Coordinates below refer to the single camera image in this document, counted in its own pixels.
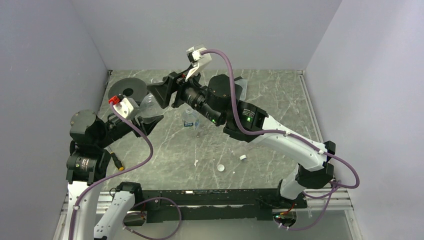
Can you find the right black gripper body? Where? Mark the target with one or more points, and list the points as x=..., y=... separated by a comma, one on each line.
x=182, y=85

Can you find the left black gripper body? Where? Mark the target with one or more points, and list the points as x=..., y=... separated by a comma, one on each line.
x=139, y=127

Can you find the clear bottle white cap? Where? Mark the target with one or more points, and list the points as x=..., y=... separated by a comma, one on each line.
x=149, y=107

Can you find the labelled water bottle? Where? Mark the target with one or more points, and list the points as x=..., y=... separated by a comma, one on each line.
x=191, y=121

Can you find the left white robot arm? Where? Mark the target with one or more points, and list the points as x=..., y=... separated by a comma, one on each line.
x=87, y=170

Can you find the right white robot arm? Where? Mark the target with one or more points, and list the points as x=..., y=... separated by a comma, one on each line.
x=214, y=103

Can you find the loose white bottle cap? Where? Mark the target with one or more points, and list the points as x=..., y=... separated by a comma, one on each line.
x=242, y=157

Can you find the black spool disc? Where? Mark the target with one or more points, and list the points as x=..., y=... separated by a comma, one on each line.
x=132, y=87

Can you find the yellow tipped screwdriver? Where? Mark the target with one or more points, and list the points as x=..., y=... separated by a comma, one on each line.
x=117, y=162

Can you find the clear plastic tray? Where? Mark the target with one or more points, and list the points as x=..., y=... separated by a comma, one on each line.
x=243, y=83

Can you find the loose white cap near front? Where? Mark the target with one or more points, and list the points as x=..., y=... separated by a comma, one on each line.
x=220, y=167

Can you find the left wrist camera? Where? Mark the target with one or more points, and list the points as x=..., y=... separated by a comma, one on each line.
x=123, y=106

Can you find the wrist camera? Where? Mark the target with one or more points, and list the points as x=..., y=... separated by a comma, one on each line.
x=198, y=60
x=123, y=106

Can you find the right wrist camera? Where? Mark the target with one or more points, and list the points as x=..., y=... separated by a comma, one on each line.
x=198, y=60

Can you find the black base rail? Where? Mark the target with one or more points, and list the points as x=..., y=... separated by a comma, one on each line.
x=214, y=204

